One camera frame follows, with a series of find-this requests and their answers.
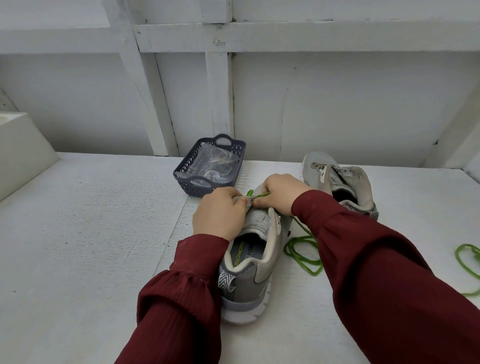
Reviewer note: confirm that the person's left hand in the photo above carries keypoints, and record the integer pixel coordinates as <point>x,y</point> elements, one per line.
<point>219,217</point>

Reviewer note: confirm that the person's right forearm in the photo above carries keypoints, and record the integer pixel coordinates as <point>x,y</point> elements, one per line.
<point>397,285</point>

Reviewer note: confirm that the person's right hand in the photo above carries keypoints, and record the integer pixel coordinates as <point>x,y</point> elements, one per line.
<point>283,193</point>

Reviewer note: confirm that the clear plastic bag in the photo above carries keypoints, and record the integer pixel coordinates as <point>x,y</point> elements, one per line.
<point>211,165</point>

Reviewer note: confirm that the person's left forearm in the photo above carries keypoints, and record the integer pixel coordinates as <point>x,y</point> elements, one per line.
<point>184,315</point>

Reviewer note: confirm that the dark plastic lattice basket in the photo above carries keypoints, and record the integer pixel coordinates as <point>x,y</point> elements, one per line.
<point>187,184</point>

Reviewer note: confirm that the green shoelace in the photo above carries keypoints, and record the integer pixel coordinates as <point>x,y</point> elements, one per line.
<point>469,262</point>
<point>304,251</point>

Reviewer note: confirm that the grey mesh shoe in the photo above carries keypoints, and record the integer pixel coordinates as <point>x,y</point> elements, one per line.
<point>251,277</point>
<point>349,187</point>

